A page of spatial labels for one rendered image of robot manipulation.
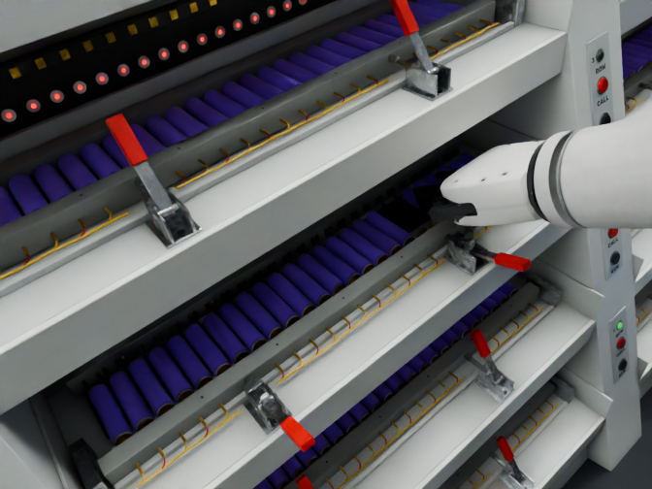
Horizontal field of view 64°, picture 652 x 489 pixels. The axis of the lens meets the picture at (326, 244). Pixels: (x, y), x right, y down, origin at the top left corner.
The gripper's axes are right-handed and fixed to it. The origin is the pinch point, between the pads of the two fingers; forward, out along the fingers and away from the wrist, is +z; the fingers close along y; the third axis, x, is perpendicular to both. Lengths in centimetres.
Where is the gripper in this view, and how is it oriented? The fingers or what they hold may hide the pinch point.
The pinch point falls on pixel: (441, 190)
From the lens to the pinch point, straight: 61.6
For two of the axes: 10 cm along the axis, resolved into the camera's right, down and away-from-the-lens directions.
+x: 4.3, 8.6, 2.7
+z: -4.9, -0.3, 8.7
